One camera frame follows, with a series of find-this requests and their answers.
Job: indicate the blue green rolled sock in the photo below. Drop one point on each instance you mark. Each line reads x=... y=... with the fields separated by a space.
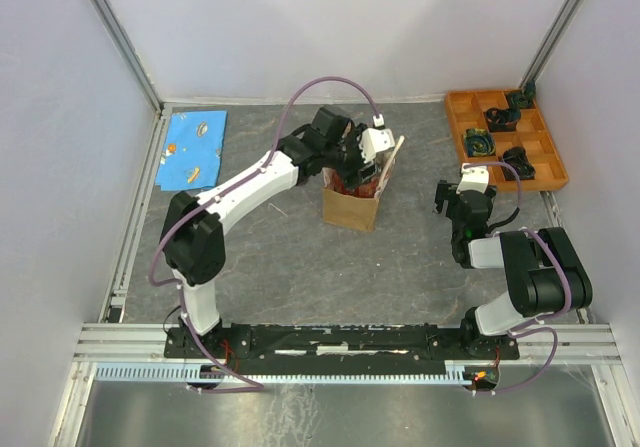
x=478 y=143

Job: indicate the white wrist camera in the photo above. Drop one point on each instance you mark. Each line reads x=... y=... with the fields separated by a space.
x=474 y=177
x=376 y=139

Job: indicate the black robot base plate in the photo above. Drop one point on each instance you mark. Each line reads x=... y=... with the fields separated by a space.
x=271 y=350

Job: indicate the aluminium frame post right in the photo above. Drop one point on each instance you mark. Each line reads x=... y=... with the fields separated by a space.
x=551 y=39

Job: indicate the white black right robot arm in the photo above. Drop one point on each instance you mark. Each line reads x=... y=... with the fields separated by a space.
x=544 y=275

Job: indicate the dark rolled sock top corner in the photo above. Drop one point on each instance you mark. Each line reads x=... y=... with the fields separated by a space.
x=529 y=90

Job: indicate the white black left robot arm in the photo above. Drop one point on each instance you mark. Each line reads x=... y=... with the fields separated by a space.
x=193 y=236

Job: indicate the blue cartoon print cloth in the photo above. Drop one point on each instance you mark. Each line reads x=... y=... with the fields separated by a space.
x=191 y=156

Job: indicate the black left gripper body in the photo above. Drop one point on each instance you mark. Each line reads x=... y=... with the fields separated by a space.
x=349 y=160

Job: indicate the black rolled sock upper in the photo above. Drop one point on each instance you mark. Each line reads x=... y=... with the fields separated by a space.
x=506 y=120

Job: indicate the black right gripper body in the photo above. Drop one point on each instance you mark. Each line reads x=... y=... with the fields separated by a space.
x=455 y=232

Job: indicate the red soda can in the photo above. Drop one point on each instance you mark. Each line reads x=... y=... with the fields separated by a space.
x=337 y=184
x=368 y=190

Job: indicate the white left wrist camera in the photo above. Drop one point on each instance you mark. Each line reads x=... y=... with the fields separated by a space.
x=376 y=139

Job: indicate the aluminium frame rail front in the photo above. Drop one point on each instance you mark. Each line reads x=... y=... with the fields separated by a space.
x=578 y=344

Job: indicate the aluminium frame rail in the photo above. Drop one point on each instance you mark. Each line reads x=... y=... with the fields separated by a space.
x=113 y=306
x=578 y=344

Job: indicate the aluminium frame rail left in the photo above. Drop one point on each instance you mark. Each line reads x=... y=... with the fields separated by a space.
x=113 y=306

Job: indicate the orange wooden compartment tray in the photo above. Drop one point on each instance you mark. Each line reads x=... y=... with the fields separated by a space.
x=465 y=110

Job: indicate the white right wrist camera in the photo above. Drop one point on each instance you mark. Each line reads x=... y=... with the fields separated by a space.
x=474 y=177

